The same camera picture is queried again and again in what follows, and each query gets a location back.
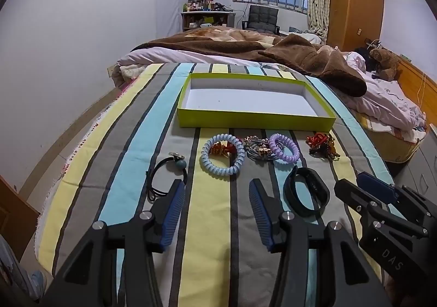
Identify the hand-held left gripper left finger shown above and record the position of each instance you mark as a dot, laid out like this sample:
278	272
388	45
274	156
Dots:
174	211

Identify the green shallow cardboard tray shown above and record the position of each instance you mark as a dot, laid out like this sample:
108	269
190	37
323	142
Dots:
239	119

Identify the cluster of bottles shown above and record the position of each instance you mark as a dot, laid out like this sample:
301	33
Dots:
196	3

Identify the blue printed cloth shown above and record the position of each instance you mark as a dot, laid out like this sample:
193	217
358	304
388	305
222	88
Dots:
17	279

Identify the brown fleece blanket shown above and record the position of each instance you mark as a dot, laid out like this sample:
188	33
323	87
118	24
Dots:
307	54

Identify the black chair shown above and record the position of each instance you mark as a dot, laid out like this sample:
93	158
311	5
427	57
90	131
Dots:
263	16

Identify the black smart band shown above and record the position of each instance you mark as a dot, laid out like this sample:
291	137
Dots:
319	187

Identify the orange red hair clip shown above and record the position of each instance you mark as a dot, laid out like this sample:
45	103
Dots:
218	149

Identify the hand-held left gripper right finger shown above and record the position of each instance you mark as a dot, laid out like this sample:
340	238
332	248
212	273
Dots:
261	216

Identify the wooden door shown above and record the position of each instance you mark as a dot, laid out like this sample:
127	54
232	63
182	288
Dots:
13	218

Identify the yellow mattress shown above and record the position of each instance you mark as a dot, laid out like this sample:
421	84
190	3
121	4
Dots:
392	147

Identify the brown teddy bear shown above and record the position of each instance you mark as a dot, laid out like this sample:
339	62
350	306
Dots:
384	61

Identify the grey desk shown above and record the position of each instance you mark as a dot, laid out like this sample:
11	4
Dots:
225	16

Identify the dark clothing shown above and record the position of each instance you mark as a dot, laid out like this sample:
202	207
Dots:
366	57

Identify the striped bed sheet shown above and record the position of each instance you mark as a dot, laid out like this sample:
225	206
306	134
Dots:
218	242

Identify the wooden headboard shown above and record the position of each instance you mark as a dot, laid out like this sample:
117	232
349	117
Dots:
416	88

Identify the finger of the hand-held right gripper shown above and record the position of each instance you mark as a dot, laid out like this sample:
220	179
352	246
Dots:
351	196
375	187

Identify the wooden wardrobe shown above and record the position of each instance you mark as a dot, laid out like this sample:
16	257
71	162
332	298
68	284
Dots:
355	3

